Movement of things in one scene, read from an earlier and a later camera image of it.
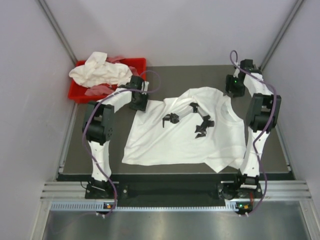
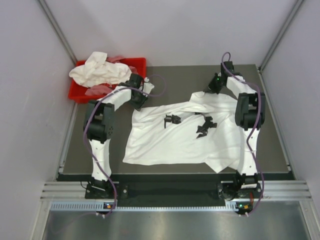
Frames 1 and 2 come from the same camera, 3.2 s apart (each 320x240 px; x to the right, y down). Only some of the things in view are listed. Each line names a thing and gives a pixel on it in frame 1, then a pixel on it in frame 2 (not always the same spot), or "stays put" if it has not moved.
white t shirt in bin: [96, 71] stays put
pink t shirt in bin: [100, 90] stays put
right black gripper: [229, 88] -> [210, 88]
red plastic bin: [76, 89] stays put
